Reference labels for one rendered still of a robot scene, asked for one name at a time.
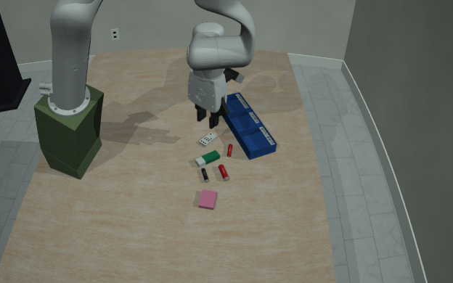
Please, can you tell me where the blue compartment tray with labels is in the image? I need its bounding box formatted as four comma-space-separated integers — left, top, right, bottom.
222, 92, 277, 160

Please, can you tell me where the pink rectangular block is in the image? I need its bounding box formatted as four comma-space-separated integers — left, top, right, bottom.
198, 189, 217, 210

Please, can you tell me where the white domino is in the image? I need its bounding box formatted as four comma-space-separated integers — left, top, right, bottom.
199, 132, 217, 147

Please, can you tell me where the green and white eraser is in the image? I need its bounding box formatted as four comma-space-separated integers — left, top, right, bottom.
195, 150, 220, 168

